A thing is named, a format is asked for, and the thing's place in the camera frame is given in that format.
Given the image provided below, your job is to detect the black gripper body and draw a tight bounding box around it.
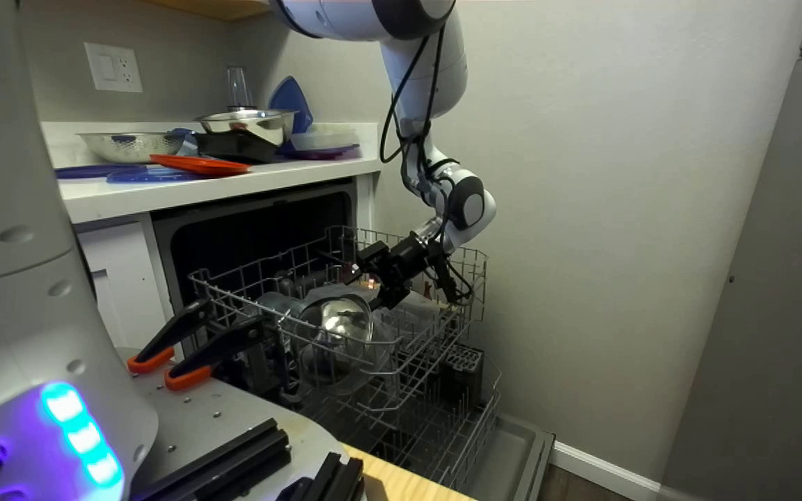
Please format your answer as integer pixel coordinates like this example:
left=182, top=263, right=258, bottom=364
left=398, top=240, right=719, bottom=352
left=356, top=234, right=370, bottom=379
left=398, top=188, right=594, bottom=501
left=375, top=230, right=444, bottom=290

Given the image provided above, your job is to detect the small silver bowl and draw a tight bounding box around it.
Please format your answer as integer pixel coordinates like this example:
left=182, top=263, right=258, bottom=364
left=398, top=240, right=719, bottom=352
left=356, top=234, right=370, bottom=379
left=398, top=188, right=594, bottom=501
left=313, top=290, right=375, bottom=348

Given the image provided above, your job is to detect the dishwasher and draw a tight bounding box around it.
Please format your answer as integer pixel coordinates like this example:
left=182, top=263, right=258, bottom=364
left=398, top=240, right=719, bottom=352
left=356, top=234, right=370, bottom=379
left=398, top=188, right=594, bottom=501
left=148, top=177, right=556, bottom=501

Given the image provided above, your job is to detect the large silver bowl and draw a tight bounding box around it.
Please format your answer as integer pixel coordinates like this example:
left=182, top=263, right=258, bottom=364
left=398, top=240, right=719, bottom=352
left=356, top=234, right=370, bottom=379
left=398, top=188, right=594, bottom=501
left=199, top=105, right=299, bottom=151

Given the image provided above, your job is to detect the clear round plastic container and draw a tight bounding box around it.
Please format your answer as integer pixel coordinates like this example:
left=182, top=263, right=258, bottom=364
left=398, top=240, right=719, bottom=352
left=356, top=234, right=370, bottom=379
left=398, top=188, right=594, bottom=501
left=300, top=281, right=368, bottom=312

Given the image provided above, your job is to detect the black cutlery basket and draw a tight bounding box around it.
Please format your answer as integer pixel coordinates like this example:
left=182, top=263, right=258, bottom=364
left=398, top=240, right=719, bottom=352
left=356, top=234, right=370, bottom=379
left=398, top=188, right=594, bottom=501
left=437, top=341, right=488, bottom=411

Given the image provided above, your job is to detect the clear container purple lid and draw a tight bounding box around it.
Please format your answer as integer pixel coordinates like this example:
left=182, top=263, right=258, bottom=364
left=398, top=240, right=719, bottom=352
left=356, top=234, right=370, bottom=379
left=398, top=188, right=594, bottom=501
left=285, top=121, right=364, bottom=162

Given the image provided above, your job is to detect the black clamp orange tip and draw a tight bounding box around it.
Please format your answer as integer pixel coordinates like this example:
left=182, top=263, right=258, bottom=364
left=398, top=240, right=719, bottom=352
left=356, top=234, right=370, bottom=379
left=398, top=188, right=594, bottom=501
left=126, top=300, right=215, bottom=379
left=161, top=318, right=288, bottom=400

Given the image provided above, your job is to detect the wooden board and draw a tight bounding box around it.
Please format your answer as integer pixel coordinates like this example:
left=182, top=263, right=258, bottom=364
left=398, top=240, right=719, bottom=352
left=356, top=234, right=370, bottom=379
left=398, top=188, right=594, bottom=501
left=341, top=443, right=478, bottom=501

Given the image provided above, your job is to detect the large blue lid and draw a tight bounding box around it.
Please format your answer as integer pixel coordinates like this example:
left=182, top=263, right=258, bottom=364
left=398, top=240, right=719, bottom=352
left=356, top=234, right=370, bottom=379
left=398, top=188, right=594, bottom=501
left=268, top=75, right=317, bottom=137

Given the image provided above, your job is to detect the black container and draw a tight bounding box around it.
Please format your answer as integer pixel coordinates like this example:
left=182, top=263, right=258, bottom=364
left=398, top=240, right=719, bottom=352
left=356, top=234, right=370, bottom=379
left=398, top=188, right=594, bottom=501
left=199, top=128, right=285, bottom=166

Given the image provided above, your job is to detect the red plastic lid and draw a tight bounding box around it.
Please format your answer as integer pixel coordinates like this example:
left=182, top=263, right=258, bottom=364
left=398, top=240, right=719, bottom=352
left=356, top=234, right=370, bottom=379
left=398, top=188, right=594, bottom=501
left=148, top=151, right=252, bottom=177

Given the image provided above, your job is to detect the clear glass cup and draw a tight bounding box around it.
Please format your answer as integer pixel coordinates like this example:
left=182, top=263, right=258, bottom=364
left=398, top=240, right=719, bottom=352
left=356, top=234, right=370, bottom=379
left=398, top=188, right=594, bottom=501
left=224, top=64, right=254, bottom=110

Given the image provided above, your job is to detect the white base cabinet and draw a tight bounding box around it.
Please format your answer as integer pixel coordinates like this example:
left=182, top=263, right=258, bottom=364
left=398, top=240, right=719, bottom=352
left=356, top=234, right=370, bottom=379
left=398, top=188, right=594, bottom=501
left=76, top=215, right=179, bottom=357

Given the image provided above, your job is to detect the light blue square lid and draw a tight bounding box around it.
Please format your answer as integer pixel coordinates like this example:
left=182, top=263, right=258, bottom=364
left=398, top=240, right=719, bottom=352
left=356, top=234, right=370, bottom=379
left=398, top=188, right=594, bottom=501
left=107, top=162, right=200, bottom=187

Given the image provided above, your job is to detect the dark blue round lid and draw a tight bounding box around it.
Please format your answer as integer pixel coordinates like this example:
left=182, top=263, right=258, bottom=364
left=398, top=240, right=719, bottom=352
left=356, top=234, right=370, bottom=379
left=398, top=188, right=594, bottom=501
left=54, top=162, right=115, bottom=180

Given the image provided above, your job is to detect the grey refrigerator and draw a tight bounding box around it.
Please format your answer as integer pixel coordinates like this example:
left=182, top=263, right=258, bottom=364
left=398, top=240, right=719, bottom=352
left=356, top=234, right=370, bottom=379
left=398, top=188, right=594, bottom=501
left=659, top=0, right=802, bottom=501

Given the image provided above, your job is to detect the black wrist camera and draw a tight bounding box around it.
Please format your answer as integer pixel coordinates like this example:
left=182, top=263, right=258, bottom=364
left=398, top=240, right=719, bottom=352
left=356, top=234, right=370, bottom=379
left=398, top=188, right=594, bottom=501
left=353, top=237, right=392, bottom=273

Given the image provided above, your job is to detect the wire upper dishwasher rack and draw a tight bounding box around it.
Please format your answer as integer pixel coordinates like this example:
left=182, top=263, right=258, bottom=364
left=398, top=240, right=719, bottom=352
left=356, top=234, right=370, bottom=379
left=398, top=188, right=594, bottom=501
left=187, top=222, right=494, bottom=418

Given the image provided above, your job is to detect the wire dishwasher rack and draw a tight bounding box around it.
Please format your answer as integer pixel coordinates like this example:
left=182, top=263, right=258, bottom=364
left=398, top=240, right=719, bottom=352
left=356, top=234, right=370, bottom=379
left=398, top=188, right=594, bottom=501
left=187, top=222, right=494, bottom=418
left=327, top=341, right=502, bottom=490

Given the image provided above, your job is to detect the wire lower dishwasher rack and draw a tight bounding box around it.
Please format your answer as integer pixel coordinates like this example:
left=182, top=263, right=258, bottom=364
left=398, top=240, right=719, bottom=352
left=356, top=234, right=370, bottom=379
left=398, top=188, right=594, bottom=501
left=327, top=341, right=502, bottom=490

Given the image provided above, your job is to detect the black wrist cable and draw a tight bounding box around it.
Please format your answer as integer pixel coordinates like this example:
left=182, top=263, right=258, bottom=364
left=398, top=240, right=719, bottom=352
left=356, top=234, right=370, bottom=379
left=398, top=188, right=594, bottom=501
left=378, top=24, right=474, bottom=306

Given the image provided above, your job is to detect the black aluminium rail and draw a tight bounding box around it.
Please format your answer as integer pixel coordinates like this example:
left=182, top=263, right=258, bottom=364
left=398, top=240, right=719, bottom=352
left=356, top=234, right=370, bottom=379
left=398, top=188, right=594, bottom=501
left=272, top=450, right=368, bottom=501
left=130, top=415, right=295, bottom=501

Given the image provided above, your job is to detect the grey metal base plate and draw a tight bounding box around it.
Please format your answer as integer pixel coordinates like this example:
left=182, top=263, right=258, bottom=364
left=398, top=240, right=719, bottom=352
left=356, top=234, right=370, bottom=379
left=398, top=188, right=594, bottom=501
left=126, top=364, right=368, bottom=501

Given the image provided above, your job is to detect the wall cabinet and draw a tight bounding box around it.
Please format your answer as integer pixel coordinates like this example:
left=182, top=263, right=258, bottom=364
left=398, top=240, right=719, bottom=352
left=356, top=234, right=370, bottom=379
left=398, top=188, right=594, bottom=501
left=154, top=0, right=279, bottom=21

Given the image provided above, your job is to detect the white wall outlet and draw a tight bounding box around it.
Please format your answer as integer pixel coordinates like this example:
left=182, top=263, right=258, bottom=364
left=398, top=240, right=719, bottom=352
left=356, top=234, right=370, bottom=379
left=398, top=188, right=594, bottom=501
left=82, top=38, right=144, bottom=95

